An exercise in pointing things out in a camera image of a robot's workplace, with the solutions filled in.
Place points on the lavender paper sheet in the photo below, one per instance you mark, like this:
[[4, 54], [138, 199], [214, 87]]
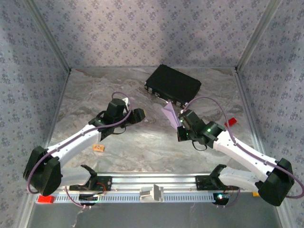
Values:
[[169, 112]]

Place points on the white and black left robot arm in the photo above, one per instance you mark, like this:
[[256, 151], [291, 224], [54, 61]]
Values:
[[76, 142]]

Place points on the small red block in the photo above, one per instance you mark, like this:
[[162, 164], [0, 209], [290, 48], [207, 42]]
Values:
[[230, 122]]

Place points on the small wooden block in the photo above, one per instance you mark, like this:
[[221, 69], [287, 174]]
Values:
[[99, 148]]

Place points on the black hard case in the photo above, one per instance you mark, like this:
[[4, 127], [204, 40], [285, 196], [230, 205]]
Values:
[[173, 85]]

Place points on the black controller board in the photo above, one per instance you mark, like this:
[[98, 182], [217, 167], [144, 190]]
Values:
[[89, 197], [221, 198]]

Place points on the yellow toy brick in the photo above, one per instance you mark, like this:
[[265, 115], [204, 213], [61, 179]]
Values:
[[255, 194]]

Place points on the red toy brick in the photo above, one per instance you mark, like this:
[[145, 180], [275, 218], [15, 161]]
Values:
[[46, 200]]

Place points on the aluminium rail frame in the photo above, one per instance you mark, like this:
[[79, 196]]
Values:
[[166, 178]]

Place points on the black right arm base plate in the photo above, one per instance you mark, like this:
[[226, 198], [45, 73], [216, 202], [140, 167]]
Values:
[[200, 184]]

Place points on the aluminium table side rail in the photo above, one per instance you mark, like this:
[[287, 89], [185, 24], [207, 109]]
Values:
[[245, 95], [54, 118]]

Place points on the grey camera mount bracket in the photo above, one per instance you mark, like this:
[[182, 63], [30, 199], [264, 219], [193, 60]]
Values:
[[152, 192]]

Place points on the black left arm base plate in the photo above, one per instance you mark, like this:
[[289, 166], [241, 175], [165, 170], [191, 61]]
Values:
[[105, 186]]

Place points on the aluminium corner post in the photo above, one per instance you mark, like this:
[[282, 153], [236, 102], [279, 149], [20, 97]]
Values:
[[50, 35], [257, 35]]

